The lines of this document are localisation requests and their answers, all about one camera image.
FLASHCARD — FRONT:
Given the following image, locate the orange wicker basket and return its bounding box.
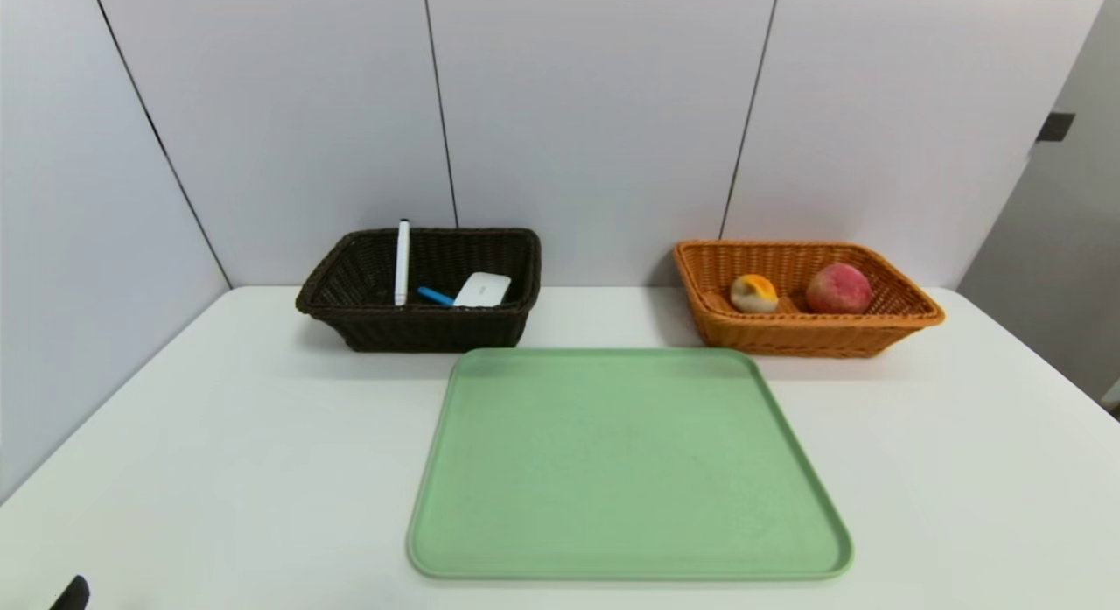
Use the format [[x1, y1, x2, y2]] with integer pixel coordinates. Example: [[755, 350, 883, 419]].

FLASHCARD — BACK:
[[673, 239, 947, 359]]

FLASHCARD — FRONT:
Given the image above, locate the dark brown wicker basket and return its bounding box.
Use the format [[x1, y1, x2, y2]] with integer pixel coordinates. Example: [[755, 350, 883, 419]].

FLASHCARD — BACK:
[[295, 228, 543, 354]]

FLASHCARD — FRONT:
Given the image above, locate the white marker with black caps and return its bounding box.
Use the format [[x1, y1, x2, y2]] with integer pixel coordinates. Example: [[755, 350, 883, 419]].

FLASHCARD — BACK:
[[394, 219, 411, 307]]

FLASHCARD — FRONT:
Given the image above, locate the white router box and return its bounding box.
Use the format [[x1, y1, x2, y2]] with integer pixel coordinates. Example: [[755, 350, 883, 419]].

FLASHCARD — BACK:
[[451, 272, 513, 309]]

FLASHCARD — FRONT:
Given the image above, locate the light green plastic tray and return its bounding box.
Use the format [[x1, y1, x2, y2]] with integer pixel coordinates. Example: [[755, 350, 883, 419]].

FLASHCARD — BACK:
[[406, 347, 855, 583]]

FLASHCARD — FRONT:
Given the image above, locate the white bun with orange top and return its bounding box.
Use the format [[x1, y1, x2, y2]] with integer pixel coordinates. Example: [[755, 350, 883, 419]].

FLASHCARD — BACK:
[[730, 274, 780, 314]]

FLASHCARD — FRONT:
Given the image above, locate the red peach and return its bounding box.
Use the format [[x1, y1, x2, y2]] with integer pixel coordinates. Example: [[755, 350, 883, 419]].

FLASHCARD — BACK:
[[805, 262, 874, 315]]

